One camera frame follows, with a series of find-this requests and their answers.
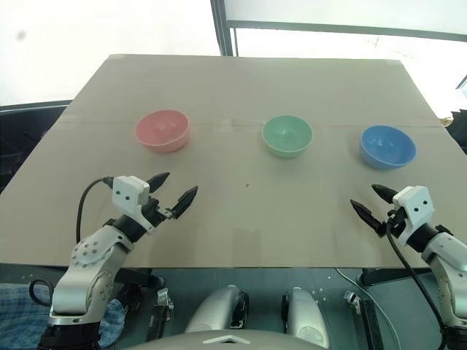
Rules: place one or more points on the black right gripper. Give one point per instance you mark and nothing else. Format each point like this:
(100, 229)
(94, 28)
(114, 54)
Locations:
(397, 220)

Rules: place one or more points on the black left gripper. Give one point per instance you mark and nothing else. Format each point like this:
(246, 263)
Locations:
(153, 213)

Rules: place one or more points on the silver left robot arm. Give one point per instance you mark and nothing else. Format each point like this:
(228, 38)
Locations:
(87, 262)

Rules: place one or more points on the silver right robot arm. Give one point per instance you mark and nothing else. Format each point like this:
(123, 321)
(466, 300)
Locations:
(443, 255)

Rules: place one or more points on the blue plastic bowl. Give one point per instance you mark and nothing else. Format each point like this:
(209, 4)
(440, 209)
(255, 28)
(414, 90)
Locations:
(387, 147)

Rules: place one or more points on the red plastic bowl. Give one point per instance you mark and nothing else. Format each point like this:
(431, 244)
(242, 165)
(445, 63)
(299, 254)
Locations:
(162, 131)

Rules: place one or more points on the black table foot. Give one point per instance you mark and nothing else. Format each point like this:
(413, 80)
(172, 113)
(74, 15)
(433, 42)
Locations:
(138, 277)
(394, 277)

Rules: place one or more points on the dark object with yellow bits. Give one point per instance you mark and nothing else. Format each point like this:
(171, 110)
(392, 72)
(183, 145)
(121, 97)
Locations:
(458, 127)

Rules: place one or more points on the green plastic bowl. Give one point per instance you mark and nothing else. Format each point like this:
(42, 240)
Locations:
(287, 135)

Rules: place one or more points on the black floor stand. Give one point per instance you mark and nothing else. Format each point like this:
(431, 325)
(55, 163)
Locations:
(368, 321)
(158, 317)

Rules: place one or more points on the silver left robot leg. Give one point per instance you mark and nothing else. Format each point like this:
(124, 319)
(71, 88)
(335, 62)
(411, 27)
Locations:
(215, 310)

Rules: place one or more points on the silver robot leg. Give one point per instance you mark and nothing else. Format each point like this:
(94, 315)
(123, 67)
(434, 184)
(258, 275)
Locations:
(304, 317)
(215, 310)

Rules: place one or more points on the silver right robot leg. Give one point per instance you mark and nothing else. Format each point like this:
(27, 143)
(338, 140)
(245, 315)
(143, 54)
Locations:
(304, 317)

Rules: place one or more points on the dark furniture beside table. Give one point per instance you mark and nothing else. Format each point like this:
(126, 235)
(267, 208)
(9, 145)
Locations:
(25, 138)

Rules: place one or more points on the silver robot torso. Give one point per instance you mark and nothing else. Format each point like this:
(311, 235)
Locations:
(219, 341)

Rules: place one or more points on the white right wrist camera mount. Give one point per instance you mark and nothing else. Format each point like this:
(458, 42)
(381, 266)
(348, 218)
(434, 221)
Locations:
(416, 208)

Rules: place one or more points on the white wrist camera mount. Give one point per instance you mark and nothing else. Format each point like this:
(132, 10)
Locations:
(127, 195)
(416, 208)

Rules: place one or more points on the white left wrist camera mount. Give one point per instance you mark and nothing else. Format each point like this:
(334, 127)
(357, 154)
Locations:
(127, 195)

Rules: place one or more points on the black window frame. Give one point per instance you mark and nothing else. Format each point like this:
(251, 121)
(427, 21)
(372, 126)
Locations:
(226, 33)

